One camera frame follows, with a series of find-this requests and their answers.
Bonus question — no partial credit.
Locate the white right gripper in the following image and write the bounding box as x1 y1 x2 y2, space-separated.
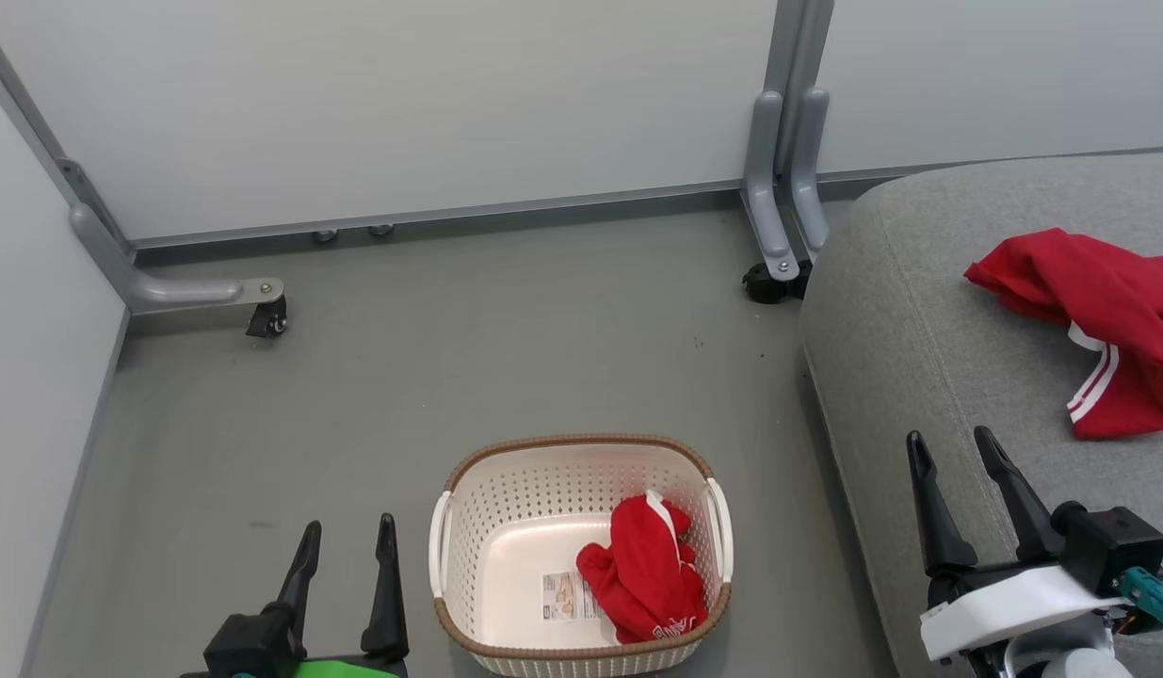
905 426 1130 662

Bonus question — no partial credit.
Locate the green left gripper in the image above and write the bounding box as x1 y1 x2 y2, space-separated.
276 513 412 678

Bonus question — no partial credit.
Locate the red garment with double stripes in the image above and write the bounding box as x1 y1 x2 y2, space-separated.
963 227 1163 442

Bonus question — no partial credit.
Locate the red garment with white lettering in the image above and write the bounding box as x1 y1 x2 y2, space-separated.
575 490 710 645

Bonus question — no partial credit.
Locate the grey fabric sofa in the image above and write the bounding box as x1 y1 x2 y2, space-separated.
800 153 1163 678

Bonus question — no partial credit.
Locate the white perforated laundry basket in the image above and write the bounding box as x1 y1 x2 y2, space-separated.
428 433 735 678

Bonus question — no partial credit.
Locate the paper label sticker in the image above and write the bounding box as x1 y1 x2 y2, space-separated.
541 572 606 622

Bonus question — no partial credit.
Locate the black caster wheel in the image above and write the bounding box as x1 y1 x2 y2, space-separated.
742 259 814 305
246 295 289 339

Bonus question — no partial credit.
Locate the grey metal partition foot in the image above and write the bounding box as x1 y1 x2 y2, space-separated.
742 89 800 283
790 87 832 255
70 202 285 316

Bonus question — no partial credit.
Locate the teal camera cable connector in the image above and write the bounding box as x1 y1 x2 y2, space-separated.
1113 568 1163 638

